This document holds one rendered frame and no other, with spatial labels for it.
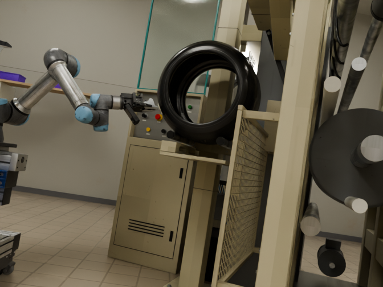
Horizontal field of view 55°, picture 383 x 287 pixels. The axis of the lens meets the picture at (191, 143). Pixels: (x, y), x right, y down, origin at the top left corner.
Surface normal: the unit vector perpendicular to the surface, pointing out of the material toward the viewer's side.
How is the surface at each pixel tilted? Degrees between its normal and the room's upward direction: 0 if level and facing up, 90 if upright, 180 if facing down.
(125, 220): 90
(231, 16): 90
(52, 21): 90
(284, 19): 162
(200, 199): 90
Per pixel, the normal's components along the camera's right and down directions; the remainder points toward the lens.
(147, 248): -0.32, -0.11
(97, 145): 0.06, -0.06
